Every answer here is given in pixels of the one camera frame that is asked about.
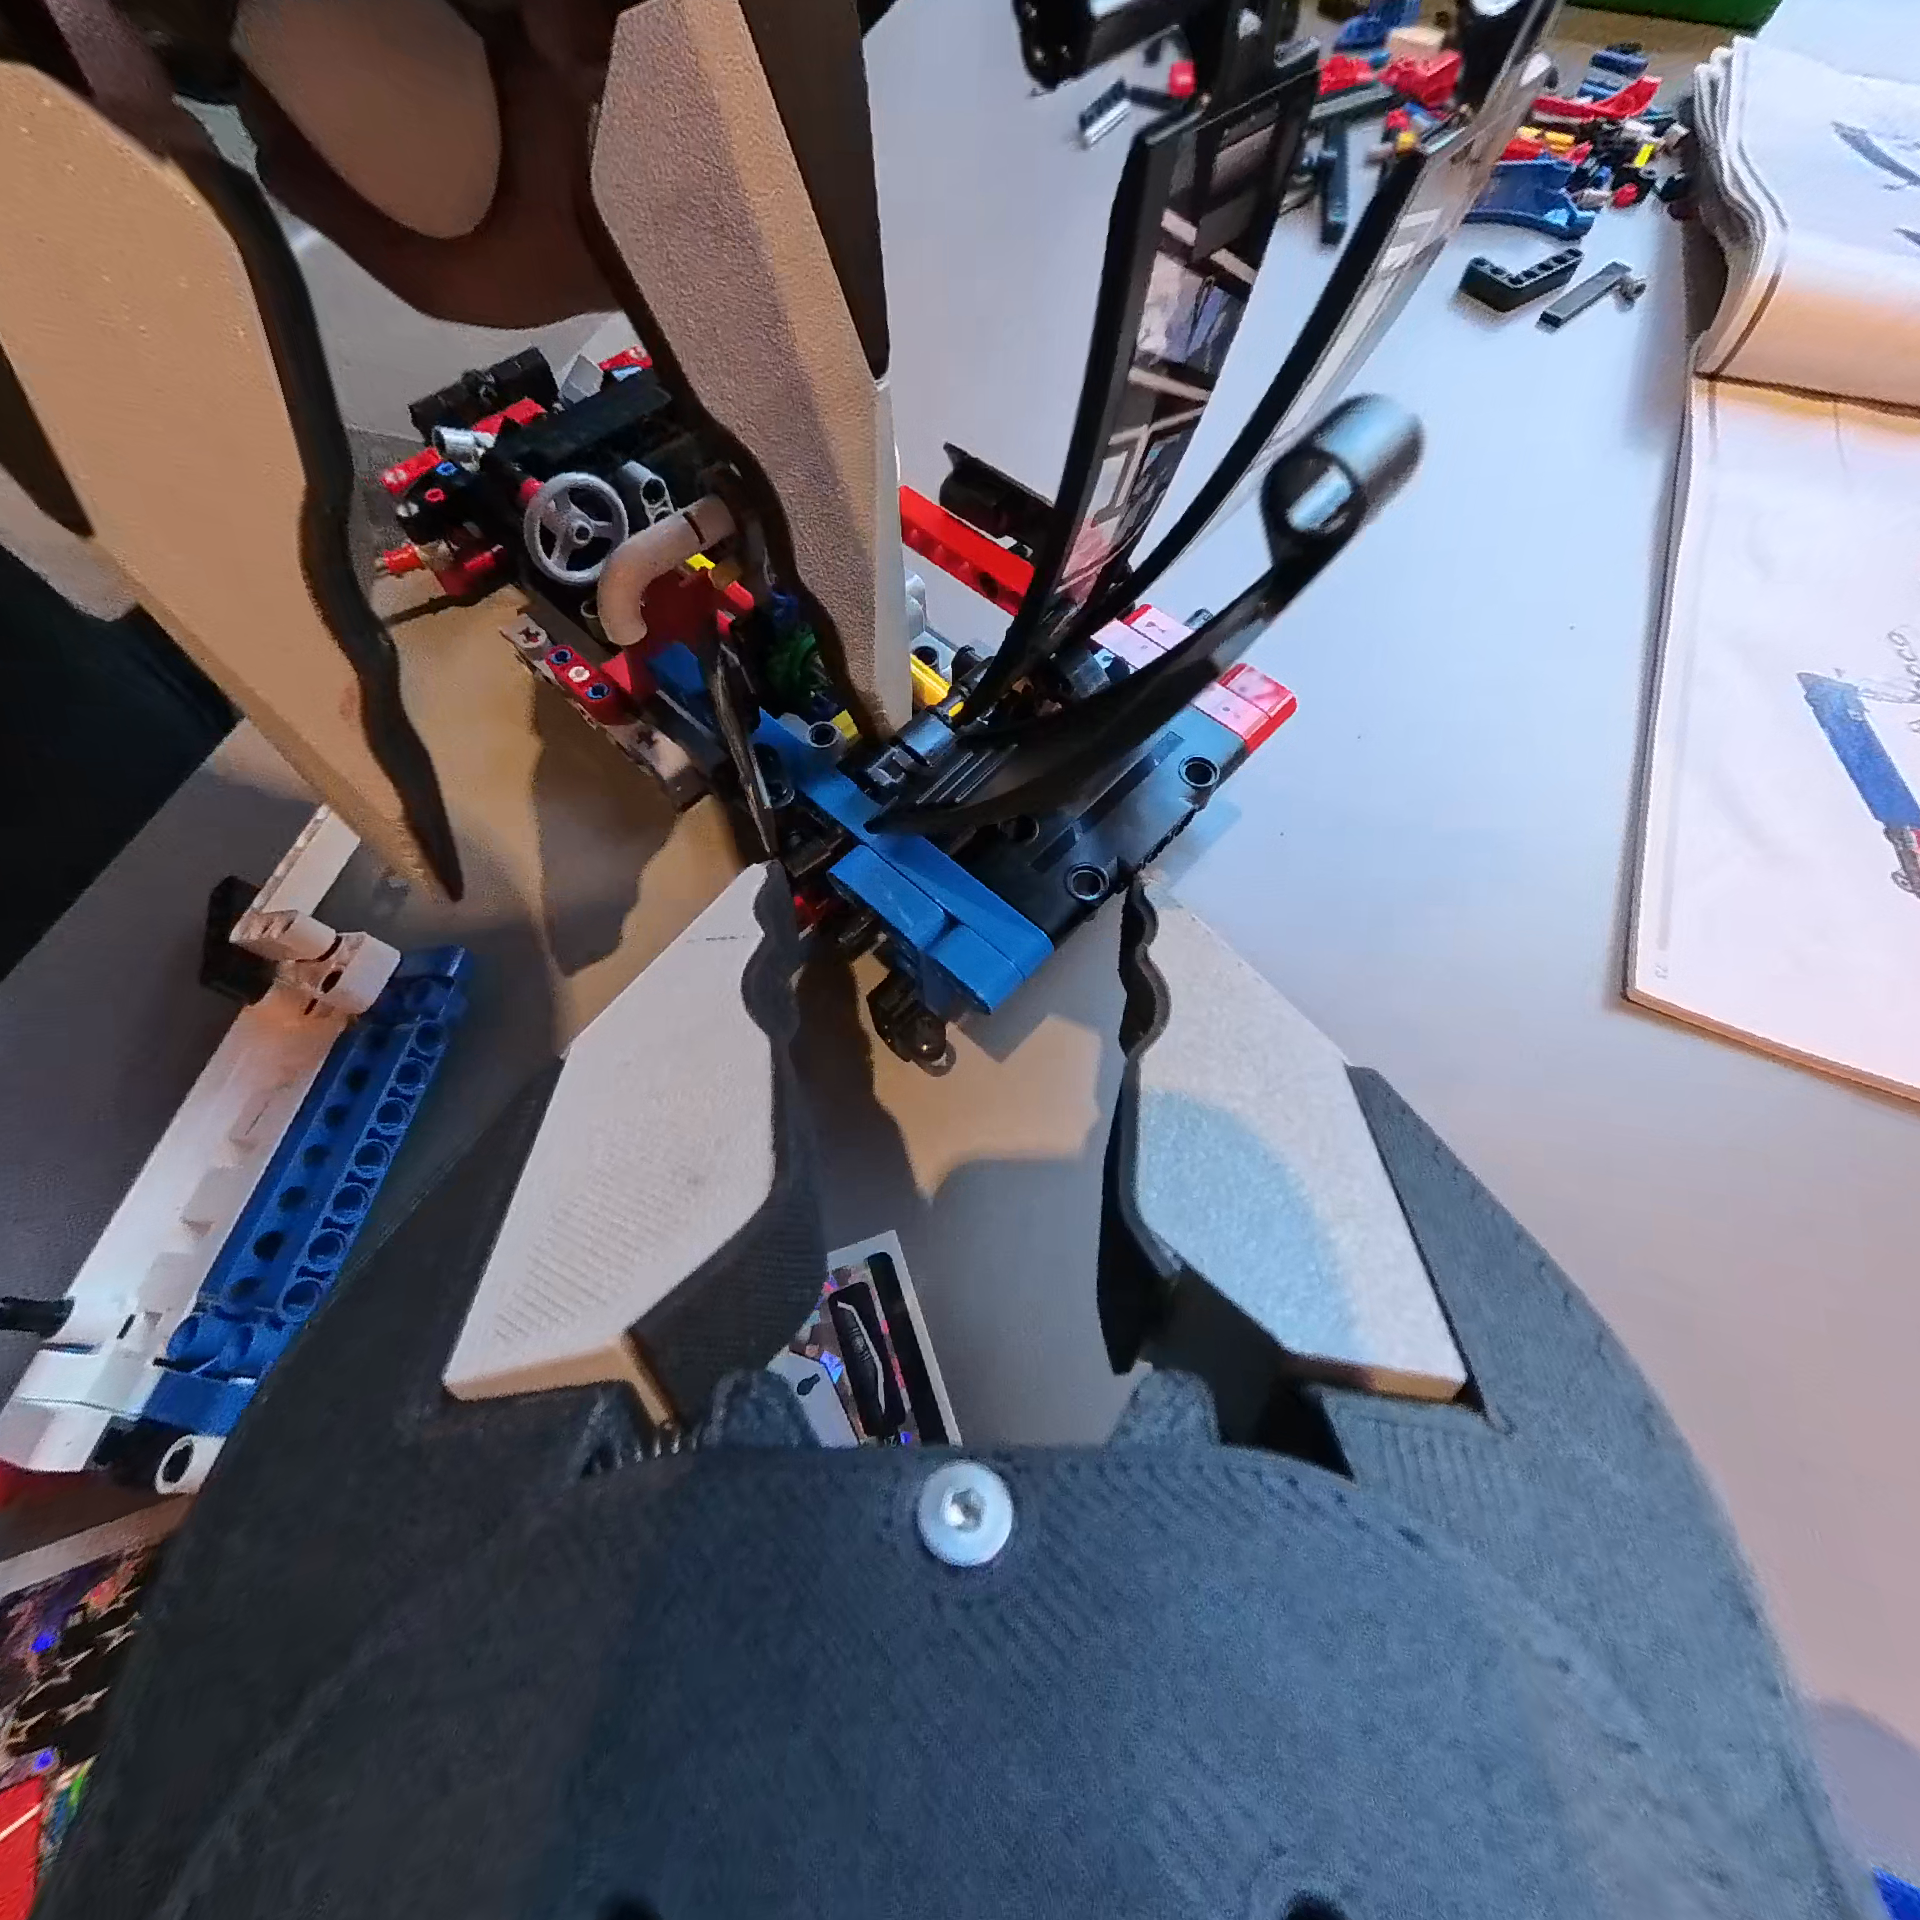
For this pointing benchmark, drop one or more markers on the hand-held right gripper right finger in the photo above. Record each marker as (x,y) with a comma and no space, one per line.
(1276,1184)

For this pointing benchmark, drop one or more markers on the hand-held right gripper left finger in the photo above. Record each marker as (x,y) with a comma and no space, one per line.
(630,1184)

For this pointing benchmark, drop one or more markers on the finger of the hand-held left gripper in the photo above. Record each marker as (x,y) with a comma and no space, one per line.
(166,421)
(734,271)

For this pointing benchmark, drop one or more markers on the white and blue brick panel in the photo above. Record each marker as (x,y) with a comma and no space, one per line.
(301,1184)

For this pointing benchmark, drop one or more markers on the toy brick car model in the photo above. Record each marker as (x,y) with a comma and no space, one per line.
(932,901)

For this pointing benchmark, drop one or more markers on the grey desk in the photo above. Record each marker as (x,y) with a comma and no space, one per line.
(1426,751)

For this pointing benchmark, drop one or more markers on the person's left hand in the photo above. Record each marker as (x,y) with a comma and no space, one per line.
(511,255)

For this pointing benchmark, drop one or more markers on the holographic sticker sheet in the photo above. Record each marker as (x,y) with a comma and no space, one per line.
(862,1348)

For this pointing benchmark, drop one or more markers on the open instruction booklet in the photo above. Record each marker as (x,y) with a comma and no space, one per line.
(1770,901)

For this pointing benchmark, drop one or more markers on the black angled brick beam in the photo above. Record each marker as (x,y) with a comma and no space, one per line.
(1517,281)

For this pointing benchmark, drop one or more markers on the pile of loose toy bricks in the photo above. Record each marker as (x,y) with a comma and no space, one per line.
(1531,210)

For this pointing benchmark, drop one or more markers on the small dark brick beam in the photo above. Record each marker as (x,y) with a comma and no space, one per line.
(1590,296)

